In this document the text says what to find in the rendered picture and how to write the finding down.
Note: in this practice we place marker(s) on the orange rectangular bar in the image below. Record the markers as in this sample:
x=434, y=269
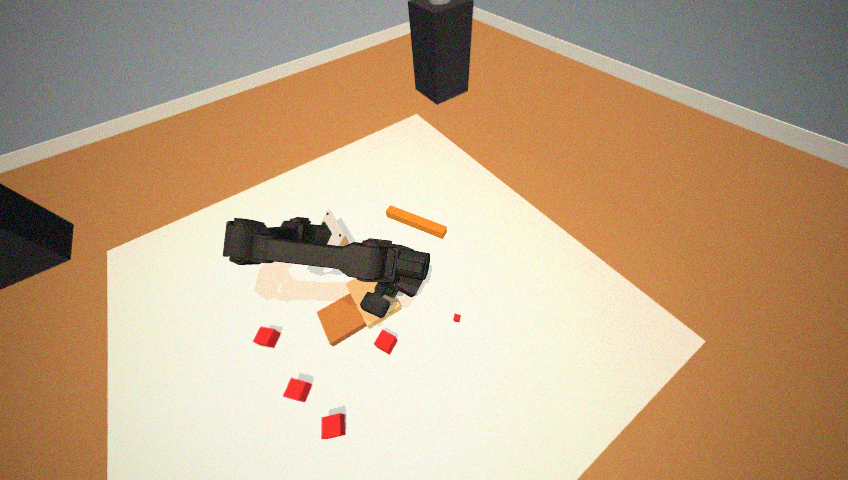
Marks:
x=417, y=222

